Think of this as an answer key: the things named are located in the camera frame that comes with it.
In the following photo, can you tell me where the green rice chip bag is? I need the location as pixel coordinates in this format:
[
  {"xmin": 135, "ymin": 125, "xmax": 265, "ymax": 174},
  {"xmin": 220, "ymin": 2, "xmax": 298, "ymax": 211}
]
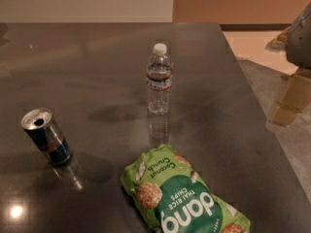
[{"xmin": 121, "ymin": 145, "xmax": 251, "ymax": 233}]

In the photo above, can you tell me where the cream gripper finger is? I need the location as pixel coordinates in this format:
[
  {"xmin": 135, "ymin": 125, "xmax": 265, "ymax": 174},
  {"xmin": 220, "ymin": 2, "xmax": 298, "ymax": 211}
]
[{"xmin": 269, "ymin": 68, "xmax": 311, "ymax": 127}]

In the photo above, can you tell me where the opened blue energy drink can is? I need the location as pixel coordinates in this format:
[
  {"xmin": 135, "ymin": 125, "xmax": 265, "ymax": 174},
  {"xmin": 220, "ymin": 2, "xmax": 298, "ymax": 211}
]
[{"xmin": 21, "ymin": 108, "xmax": 72, "ymax": 167}]

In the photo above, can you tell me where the clear plastic water bottle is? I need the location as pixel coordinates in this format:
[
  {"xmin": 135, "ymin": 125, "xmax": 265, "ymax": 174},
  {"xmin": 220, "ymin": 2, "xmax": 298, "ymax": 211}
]
[{"xmin": 146, "ymin": 43, "xmax": 173, "ymax": 115}]

